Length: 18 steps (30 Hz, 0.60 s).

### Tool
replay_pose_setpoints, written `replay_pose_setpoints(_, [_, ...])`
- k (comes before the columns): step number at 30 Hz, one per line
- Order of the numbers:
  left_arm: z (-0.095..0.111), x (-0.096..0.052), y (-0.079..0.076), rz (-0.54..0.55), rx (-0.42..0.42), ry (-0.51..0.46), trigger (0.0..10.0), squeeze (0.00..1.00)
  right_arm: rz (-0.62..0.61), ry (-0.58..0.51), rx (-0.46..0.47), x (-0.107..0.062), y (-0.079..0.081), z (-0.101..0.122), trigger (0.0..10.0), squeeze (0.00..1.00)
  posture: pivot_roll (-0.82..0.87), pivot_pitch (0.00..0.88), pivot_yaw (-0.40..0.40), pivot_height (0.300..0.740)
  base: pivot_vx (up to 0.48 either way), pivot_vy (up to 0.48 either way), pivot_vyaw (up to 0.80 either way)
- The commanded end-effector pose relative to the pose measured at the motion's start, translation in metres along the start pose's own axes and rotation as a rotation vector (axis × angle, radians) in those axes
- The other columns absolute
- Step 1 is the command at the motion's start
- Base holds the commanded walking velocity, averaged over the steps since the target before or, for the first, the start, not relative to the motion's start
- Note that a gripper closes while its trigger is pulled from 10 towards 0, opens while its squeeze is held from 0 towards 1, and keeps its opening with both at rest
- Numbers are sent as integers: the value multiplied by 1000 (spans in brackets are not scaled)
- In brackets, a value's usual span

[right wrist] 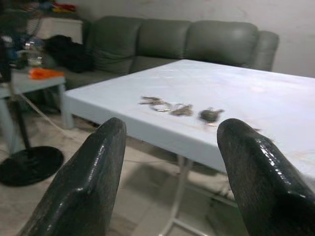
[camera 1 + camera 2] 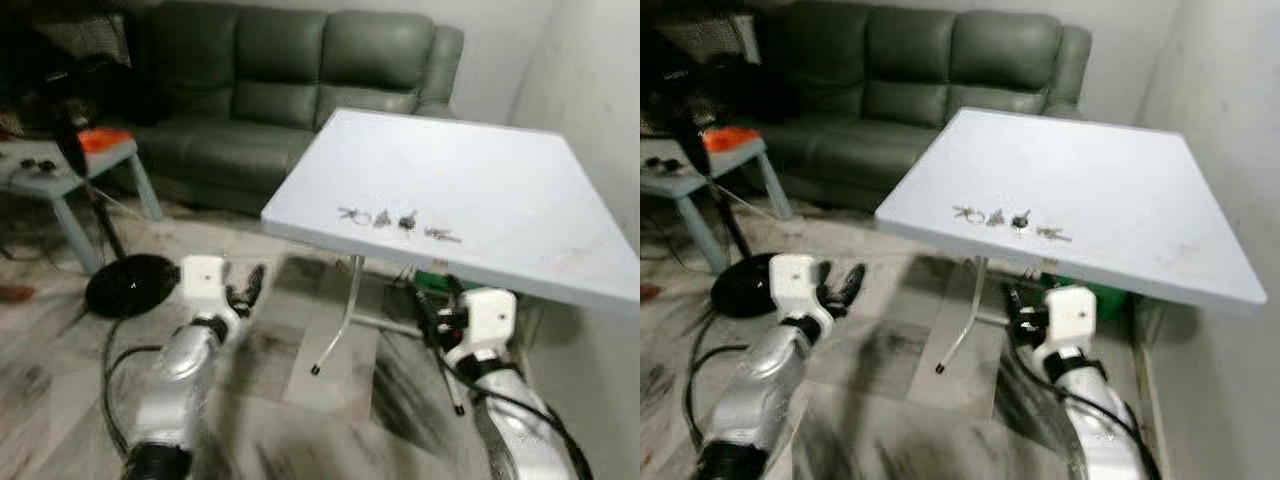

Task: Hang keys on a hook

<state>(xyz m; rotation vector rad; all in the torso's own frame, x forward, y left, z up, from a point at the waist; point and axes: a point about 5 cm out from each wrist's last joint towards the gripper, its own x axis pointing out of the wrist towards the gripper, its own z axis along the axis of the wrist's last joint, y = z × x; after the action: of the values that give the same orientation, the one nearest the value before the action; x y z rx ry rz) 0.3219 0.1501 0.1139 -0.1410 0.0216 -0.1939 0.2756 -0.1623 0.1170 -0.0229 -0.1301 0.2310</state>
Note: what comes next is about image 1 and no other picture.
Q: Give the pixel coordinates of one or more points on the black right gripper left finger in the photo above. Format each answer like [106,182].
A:
[81,177]

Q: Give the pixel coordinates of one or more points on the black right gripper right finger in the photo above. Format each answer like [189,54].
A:
[261,182]

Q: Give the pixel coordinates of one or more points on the black standing fan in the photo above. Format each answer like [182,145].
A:
[29,164]

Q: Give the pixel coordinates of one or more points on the white folding table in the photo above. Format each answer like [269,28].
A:
[221,88]

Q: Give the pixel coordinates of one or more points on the grey side table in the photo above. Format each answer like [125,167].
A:
[32,84]

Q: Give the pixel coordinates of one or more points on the silver key bunch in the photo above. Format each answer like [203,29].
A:
[180,110]

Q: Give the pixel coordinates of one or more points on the orange flat object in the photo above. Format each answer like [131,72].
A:
[45,73]

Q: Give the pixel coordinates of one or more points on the black bag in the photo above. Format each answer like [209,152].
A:
[67,52]

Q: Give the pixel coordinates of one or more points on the white cabinet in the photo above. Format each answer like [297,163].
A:
[61,29]

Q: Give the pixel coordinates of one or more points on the green leather sofa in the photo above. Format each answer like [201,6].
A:
[162,41]

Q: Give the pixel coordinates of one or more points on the red and yellow toys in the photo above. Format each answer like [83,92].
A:
[61,7]

